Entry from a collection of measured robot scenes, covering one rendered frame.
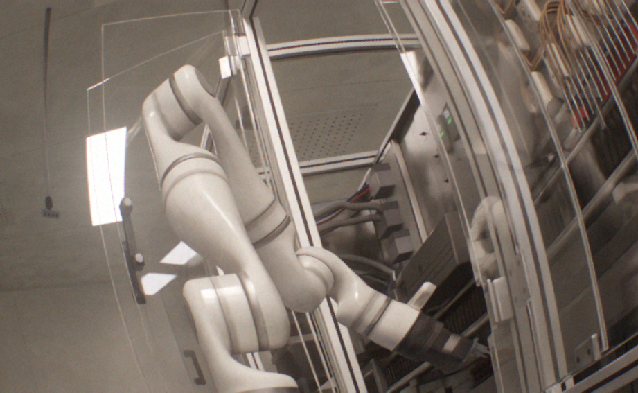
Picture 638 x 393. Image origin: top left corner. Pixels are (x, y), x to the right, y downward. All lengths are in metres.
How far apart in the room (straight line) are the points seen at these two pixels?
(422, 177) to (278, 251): 1.44
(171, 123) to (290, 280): 0.27
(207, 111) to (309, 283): 0.27
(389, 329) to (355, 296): 0.08
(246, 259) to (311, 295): 0.35
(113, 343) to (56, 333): 0.60
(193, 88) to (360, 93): 3.55
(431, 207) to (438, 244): 0.99
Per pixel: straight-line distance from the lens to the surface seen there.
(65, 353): 6.39
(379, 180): 2.84
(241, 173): 1.28
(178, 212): 1.07
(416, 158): 2.73
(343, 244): 3.08
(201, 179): 1.08
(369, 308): 1.33
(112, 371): 6.33
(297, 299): 1.32
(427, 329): 1.33
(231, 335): 0.93
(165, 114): 1.25
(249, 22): 2.10
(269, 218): 1.30
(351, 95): 4.77
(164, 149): 1.16
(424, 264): 1.77
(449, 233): 1.64
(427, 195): 2.69
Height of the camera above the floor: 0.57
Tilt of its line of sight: 22 degrees up
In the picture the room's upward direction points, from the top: 17 degrees counter-clockwise
